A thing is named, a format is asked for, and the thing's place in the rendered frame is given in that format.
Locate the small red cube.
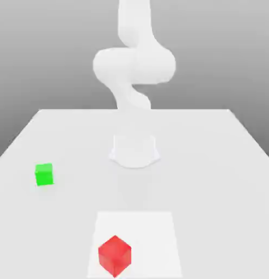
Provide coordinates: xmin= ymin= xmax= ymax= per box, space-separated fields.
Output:
xmin=97 ymin=234 xmax=132 ymax=278

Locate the small green cube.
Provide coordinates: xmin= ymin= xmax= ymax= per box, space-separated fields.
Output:
xmin=34 ymin=162 xmax=54 ymax=187

